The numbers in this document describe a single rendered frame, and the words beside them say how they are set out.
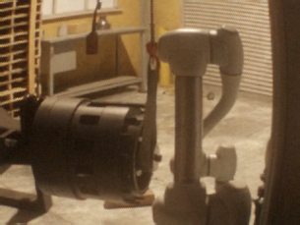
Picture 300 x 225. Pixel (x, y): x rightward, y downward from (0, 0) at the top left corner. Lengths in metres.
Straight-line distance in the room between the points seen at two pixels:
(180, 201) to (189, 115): 0.31
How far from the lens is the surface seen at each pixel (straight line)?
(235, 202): 1.84
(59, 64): 7.29
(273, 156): 1.74
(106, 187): 2.51
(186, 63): 1.79
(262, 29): 8.02
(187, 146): 1.83
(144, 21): 9.42
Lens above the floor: 1.69
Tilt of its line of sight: 14 degrees down
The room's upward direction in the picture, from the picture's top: 1 degrees counter-clockwise
